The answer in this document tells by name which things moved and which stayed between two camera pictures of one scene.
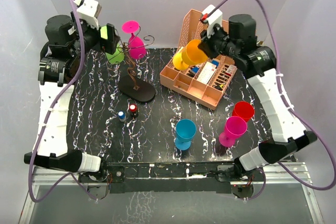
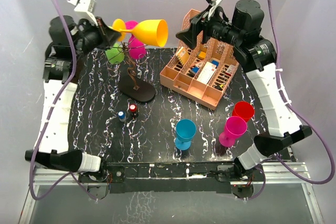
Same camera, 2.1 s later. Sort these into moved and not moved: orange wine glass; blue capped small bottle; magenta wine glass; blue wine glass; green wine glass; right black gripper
Moved: right black gripper; orange wine glass
Not moved: magenta wine glass; blue capped small bottle; blue wine glass; green wine glass
